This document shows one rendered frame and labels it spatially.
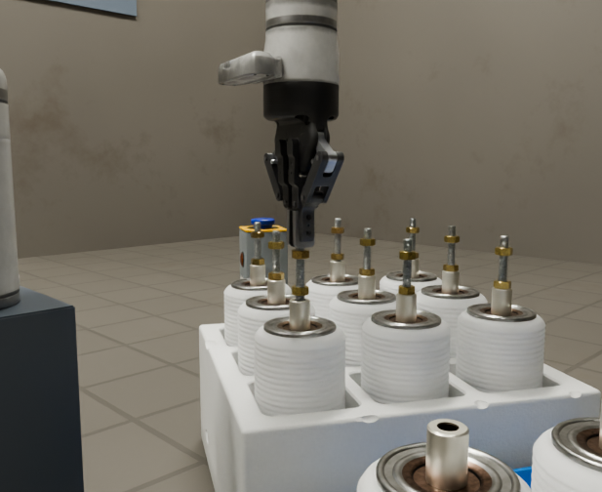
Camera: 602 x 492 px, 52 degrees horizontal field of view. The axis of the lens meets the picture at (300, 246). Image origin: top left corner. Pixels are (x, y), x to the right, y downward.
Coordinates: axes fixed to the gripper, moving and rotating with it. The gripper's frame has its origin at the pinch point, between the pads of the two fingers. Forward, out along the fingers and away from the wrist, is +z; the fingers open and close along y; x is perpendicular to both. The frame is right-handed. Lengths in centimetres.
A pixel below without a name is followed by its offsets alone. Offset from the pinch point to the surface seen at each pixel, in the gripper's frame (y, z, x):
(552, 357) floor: 33, 35, -81
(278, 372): -2.8, 13.8, 3.9
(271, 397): -2.1, 16.6, 4.3
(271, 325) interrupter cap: 1.4, 10.2, 2.6
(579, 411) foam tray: -14.2, 19.5, -26.0
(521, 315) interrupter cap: -8.3, 10.1, -23.3
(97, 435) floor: 40, 36, 14
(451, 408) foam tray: -10.6, 17.6, -11.4
